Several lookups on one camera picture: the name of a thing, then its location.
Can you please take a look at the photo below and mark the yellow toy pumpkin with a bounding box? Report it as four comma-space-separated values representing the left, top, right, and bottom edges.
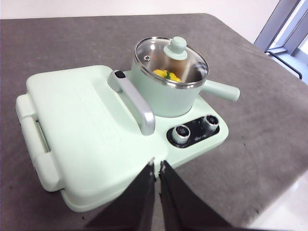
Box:
153, 69, 182, 83

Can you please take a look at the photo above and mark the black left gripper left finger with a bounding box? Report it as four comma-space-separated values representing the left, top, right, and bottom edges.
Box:
84, 157, 156, 228

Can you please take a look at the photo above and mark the silver griddle cover handle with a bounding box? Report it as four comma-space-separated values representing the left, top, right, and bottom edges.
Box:
107, 69, 156, 136

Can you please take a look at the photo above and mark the mint green handled steamer pot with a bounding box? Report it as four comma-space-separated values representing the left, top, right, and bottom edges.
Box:
129, 37, 241, 118

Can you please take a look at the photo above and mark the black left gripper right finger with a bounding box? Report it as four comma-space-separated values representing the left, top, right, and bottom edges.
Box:
158, 160, 241, 228

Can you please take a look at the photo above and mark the mint green breakfast machine base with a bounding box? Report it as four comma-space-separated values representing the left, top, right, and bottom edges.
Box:
15, 68, 230, 214

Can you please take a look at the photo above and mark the grey window frame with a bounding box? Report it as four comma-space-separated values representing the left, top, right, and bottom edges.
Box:
254, 0, 308, 85

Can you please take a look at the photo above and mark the silver control knob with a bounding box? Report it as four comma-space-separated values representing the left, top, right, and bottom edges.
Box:
203, 115, 220, 132
171, 125, 191, 145

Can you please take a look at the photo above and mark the glass lid with green knob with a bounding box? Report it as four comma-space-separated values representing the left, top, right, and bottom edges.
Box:
134, 36, 209, 88

